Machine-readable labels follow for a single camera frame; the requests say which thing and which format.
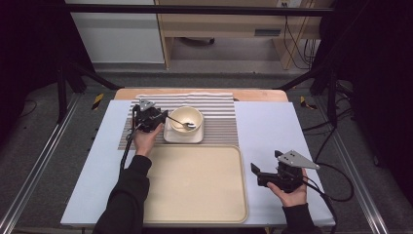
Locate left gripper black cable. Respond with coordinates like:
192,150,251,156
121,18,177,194
120,103,137,175

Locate striped placemat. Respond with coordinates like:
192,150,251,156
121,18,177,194
117,92,240,151

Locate black floor cable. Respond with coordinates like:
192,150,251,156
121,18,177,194
301,106,356,164

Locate white cabinet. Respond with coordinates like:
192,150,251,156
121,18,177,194
64,0,166,64

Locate pale blue board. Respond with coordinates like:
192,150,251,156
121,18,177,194
60,99,336,227

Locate person's left hand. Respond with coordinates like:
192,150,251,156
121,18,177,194
132,122,165,158

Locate black curtain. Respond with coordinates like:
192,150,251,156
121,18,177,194
311,0,413,206
0,0,95,147

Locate wooden table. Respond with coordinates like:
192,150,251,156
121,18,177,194
114,87,289,103

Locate right gripper thick black cable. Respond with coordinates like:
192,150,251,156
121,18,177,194
301,178,339,234

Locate white wall socket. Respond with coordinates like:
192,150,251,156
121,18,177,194
276,0,303,8

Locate metal spoon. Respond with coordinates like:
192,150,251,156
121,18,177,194
166,115,197,130

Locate cream plastic tray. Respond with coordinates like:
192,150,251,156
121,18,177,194
142,144,249,224

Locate person's right hand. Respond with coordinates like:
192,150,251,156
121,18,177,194
266,167,309,208

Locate light wooden desk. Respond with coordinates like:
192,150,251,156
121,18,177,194
154,0,335,71

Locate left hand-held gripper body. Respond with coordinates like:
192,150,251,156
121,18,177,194
131,98,164,134

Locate cream bowl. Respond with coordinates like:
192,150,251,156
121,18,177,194
169,105,205,135

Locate black desk cables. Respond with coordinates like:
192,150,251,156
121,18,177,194
282,14,320,71

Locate aluminium floor rail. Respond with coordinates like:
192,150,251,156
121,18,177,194
311,97,413,234
0,94,82,234

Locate black metal crossbar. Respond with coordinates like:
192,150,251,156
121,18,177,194
64,3,335,18

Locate thin black cable loop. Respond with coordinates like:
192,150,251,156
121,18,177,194
311,161,356,203

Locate white square plate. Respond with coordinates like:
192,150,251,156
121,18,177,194
163,120,205,144

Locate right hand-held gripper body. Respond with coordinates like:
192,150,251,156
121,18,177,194
257,149,320,193

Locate black metal stand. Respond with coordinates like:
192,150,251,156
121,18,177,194
56,61,122,125
276,61,339,129

